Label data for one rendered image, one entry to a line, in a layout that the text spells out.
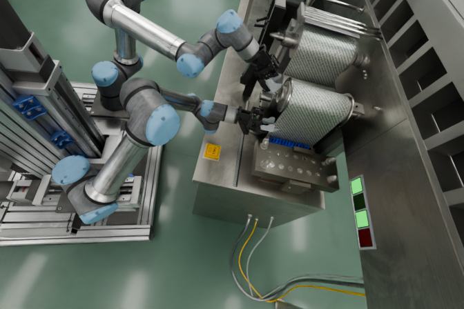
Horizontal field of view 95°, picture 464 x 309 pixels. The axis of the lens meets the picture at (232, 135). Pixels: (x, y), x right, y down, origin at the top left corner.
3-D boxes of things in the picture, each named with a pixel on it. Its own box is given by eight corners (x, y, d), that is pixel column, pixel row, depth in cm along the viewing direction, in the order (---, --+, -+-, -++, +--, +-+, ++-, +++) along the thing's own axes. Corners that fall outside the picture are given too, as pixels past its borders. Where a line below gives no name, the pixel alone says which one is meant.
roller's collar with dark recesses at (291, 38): (280, 39, 98) (286, 27, 93) (292, 43, 99) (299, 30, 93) (279, 48, 95) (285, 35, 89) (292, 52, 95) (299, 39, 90)
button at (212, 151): (206, 145, 109) (207, 142, 107) (219, 147, 109) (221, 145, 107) (204, 156, 105) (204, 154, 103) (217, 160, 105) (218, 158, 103)
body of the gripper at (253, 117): (264, 123, 90) (236, 116, 89) (257, 133, 97) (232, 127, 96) (265, 109, 94) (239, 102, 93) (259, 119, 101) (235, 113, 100)
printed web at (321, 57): (264, 93, 135) (303, 16, 92) (300, 103, 137) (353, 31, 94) (259, 146, 114) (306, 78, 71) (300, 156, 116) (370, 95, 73)
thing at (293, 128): (266, 134, 104) (282, 112, 89) (311, 145, 107) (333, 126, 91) (266, 135, 104) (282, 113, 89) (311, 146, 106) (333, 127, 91)
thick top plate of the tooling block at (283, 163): (254, 145, 106) (257, 138, 101) (329, 163, 110) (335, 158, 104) (250, 174, 98) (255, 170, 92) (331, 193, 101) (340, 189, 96)
